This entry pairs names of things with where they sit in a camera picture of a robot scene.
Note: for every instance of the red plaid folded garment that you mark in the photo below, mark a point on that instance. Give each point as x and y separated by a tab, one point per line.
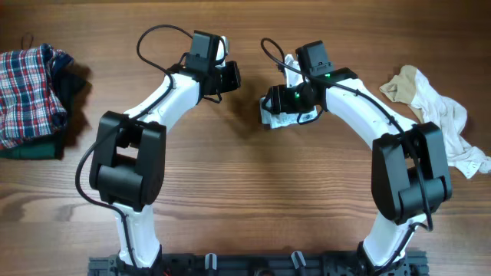
30	107

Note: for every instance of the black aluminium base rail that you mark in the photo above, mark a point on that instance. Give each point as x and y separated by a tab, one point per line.
330	263

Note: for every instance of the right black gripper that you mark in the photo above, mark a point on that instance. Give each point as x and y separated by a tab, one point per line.
279	103

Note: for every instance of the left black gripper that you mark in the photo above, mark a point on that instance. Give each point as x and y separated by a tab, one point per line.
233	77

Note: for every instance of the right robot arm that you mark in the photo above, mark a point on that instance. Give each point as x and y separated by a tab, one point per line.
410	177

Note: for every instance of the right grey rail clip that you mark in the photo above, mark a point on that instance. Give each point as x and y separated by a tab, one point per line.
298	260

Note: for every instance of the left grey rail clip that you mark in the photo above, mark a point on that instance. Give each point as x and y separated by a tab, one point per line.
211	262

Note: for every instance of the dark green folded garment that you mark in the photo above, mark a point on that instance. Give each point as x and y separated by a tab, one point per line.
36	148

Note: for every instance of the navy dark folded garment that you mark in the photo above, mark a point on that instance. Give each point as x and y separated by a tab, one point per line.
64	82

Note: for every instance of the light blue striped baby pants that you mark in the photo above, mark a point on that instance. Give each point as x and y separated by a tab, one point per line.
284	119

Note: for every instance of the beige and white baby shirt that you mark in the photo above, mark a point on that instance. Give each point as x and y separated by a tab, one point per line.
411	87

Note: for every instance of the grey rail clip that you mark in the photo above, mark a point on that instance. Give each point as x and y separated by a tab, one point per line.
298	260
211	262

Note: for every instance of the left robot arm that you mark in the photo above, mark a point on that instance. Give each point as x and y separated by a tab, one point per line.
129	153

